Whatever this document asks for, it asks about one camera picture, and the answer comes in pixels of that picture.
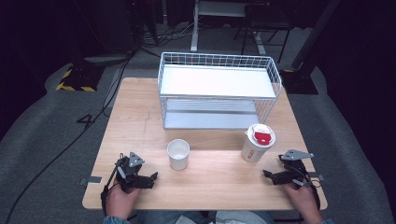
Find white cup with red-tabbed lid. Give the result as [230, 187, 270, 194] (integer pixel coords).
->
[240, 123, 276, 164]

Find white cloth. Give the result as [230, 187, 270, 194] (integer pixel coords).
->
[214, 210, 273, 224]

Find white desk frame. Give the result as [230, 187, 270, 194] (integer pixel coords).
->
[190, 0, 268, 56]

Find person's legs in jeans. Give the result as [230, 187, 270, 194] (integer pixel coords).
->
[134, 210, 276, 224]

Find yellow-black striped stand base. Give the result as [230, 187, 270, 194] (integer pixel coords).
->
[55, 63, 106, 93]

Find grey flat stand base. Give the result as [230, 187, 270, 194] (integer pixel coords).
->
[83, 53, 135, 67]

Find hand-held gripper cable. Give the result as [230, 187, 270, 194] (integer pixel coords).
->
[100, 161, 126, 217]
[290, 163, 322, 211]

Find white paper cup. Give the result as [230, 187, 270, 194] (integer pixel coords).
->
[166, 138, 191, 172]

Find black metal chair frame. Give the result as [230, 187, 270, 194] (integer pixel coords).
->
[233, 2, 294, 64]

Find long black floor cable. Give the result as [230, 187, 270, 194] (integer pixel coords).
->
[4, 50, 136, 224]

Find left hand-held gripper cable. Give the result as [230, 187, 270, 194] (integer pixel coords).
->
[100, 161, 126, 217]

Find person's left hand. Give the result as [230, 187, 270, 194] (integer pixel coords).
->
[106, 183, 143, 219]

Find bundle of floor cables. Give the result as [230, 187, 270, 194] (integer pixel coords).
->
[136, 21, 202, 49]

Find person's right hand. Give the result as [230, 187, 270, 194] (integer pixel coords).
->
[283, 181, 322, 217]

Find black post with base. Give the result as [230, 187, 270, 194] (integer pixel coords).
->
[279, 0, 341, 95]

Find white wire shelf rack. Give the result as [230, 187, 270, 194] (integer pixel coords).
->
[157, 51, 283, 131]

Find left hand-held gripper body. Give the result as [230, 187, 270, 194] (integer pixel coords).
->
[115, 151, 146, 194]

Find grey tape piece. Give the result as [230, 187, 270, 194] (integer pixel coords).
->
[307, 171, 325, 181]
[79, 175, 103, 186]

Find right hand-held gripper cable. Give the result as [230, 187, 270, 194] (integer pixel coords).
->
[290, 163, 322, 211]

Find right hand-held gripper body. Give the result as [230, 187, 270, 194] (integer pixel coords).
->
[278, 148, 315, 188]

